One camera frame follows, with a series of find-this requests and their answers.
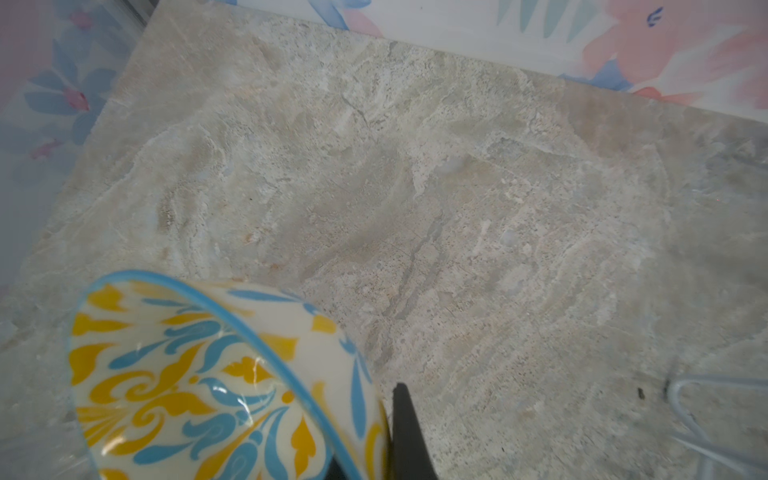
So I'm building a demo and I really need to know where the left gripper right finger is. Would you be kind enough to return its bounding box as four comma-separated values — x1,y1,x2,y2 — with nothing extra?
392,383,438,480

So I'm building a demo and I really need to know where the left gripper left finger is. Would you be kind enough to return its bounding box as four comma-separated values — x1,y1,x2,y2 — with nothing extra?
324,458,347,480

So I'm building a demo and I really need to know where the white wire dish rack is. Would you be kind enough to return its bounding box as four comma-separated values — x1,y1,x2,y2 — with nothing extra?
664,374,767,479

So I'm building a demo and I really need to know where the left corner aluminium post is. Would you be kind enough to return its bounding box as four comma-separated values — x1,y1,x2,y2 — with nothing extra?
119,0,159,26

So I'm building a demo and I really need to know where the yellow blue floral bowl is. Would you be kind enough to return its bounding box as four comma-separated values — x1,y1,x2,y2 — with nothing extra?
68,270,393,479

